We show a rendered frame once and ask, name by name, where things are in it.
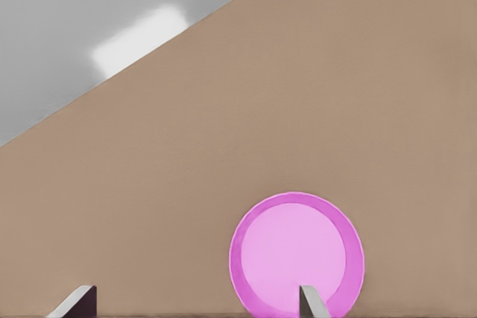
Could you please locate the pink round plate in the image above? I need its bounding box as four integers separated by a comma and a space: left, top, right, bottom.
228, 190, 364, 316

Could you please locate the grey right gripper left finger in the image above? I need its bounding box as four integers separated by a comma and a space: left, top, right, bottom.
48, 284, 98, 316

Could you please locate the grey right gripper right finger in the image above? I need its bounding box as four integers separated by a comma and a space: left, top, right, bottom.
300, 284, 332, 316

